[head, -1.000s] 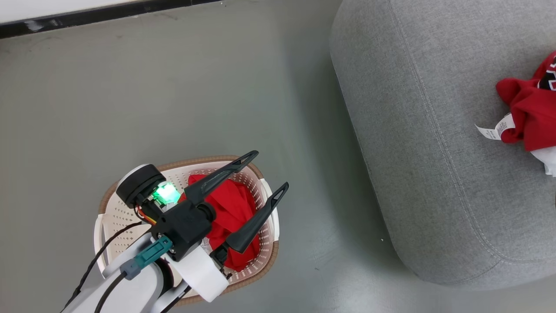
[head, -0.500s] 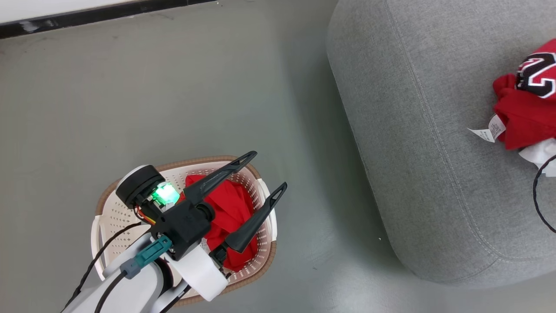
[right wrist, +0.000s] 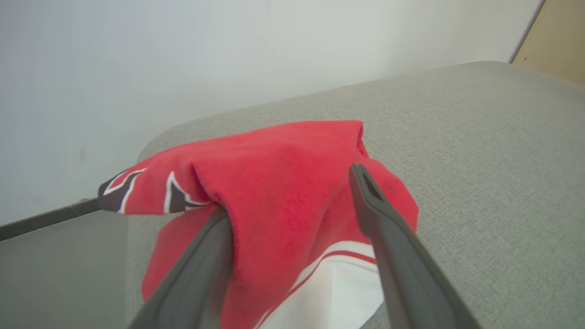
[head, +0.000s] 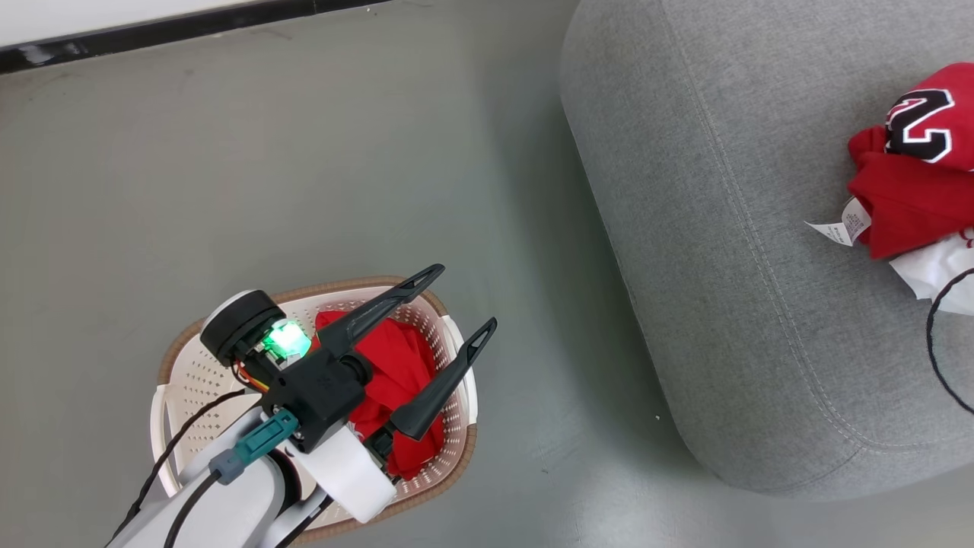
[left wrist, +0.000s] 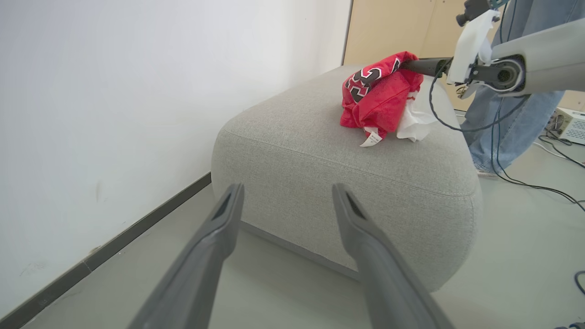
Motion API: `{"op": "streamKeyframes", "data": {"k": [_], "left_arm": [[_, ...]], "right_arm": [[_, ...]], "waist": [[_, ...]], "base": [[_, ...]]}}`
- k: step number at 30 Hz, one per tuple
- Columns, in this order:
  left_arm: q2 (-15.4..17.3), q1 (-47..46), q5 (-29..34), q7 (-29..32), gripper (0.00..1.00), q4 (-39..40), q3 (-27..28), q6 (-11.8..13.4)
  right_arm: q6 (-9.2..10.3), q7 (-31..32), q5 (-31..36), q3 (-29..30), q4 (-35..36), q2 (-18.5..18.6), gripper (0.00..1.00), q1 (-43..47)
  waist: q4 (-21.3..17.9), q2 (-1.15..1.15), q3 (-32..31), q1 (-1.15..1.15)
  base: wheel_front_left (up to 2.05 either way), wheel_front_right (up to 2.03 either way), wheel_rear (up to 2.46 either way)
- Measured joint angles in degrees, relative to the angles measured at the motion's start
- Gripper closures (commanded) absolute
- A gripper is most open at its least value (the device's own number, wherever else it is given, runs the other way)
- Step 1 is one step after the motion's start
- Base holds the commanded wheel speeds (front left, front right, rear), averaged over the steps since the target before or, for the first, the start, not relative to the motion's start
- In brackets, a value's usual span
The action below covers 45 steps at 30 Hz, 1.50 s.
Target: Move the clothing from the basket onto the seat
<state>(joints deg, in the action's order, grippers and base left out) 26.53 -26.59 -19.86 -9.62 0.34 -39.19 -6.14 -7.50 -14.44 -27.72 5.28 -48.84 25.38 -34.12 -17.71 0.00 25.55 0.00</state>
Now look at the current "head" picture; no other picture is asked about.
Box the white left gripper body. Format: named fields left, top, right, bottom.
left=199, top=289, right=396, bottom=524

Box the black cable with teal plug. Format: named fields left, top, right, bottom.
left=164, top=409, right=299, bottom=548

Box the red jersey with white tag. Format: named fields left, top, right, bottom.
left=805, top=62, right=974, bottom=260

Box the grey fabric sofa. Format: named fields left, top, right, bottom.
left=559, top=0, right=974, bottom=502

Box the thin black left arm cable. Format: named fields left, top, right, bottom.
left=110, top=388, right=248, bottom=547

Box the black wall baseboard strip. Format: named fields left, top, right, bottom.
left=0, top=0, right=393, bottom=75

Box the red basketball jersey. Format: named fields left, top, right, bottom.
left=314, top=308, right=457, bottom=482

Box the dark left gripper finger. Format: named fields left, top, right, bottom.
left=390, top=317, right=498, bottom=441
left=318, top=264, right=446, bottom=358

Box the white garment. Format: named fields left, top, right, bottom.
left=889, top=231, right=974, bottom=317

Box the white perforated laundry basket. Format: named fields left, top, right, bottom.
left=150, top=276, right=479, bottom=545

